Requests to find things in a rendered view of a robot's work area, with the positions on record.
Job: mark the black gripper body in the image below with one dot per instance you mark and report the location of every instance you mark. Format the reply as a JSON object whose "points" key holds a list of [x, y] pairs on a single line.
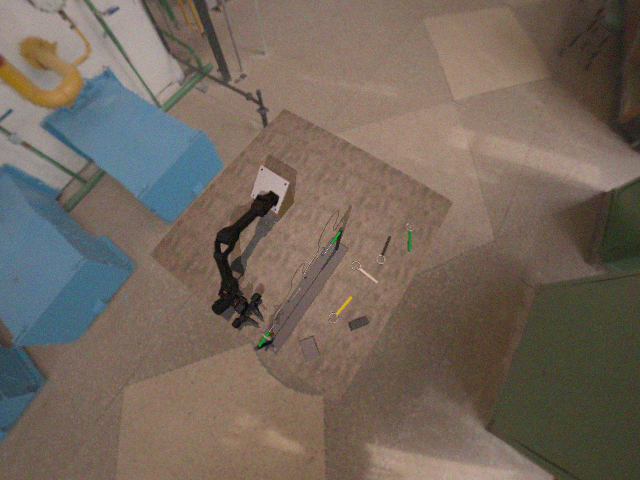
{"points": [[255, 298]]}

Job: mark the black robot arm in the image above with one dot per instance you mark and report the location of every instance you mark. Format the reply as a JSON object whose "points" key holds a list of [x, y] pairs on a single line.
{"points": [[229, 236]]}

